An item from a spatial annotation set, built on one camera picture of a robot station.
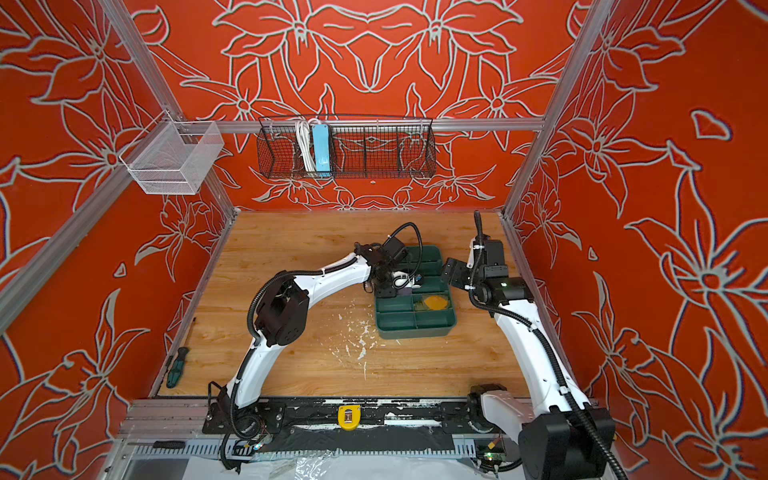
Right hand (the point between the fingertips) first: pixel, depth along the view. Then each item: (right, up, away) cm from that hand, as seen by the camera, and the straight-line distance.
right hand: (452, 269), depth 79 cm
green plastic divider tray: (-6, -13, +6) cm, 15 cm away
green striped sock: (-3, -11, +7) cm, 13 cm away
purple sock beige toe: (-12, -7, +7) cm, 16 cm away
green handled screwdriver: (-75, -27, 0) cm, 80 cm away
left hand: (-16, -5, +15) cm, 23 cm away
